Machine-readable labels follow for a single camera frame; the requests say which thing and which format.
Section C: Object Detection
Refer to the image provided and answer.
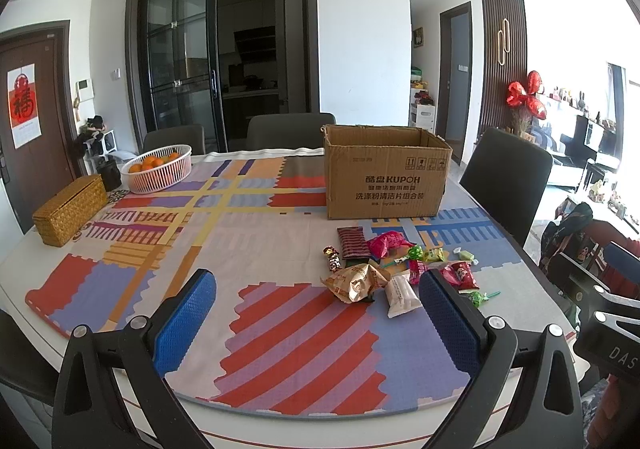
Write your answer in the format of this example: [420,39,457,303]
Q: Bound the red snack packet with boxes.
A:
[439,261,480,291]

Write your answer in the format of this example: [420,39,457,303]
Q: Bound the white snack packet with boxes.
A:
[385,275,422,319]

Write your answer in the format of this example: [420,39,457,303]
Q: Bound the brown paper snack bag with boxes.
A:
[322,261,390,304]

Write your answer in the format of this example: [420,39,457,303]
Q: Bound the pink snack bag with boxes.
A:
[366,231,413,259]

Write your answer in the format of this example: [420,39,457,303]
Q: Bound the pale green wrapped candy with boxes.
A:
[454,247,478,265]

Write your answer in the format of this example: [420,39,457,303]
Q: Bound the woven yellow tissue box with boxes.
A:
[32,175,107,247]

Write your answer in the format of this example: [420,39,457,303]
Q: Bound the dark chair right side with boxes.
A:
[460,128,553,247]

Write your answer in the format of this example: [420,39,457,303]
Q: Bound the dark chair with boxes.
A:
[246,112,336,150]
[460,128,553,247]
[142,124,206,154]

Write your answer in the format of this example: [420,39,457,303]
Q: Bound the yellow green snack packet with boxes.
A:
[423,247,449,264]

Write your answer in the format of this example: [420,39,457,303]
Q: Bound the colourful patterned table mat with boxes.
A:
[24,147,524,418]

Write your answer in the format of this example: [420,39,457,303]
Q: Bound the white basket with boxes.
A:
[119,145,192,195]

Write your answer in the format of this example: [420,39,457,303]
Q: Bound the oranges in basket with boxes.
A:
[128,152,180,173]

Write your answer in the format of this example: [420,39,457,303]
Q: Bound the brown entrance door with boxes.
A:
[1,20,86,232]

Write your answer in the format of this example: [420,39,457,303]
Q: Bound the maroon striped snack pack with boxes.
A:
[337,226,370,266]

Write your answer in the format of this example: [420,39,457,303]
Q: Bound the red bow balloon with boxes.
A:
[506,70,547,120]

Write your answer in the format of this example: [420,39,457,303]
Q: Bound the gold red foil candy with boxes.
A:
[323,245,343,273]

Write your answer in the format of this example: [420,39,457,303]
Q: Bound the dark chair behind left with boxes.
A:
[142,124,206,154]

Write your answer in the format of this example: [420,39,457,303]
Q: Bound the red fu door poster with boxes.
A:
[6,64,41,149]

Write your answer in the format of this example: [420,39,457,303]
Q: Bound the white shelf unit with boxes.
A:
[409,88,436,133]

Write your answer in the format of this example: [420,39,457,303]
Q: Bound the brown cardboard box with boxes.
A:
[322,124,452,220]

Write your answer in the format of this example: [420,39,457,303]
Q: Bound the dark wooden slat panel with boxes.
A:
[478,0,527,136]

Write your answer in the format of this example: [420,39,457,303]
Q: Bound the dark chair behind middle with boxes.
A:
[246,112,336,150]

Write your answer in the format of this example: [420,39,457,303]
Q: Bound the black glass sliding door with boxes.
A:
[125,0,320,152]

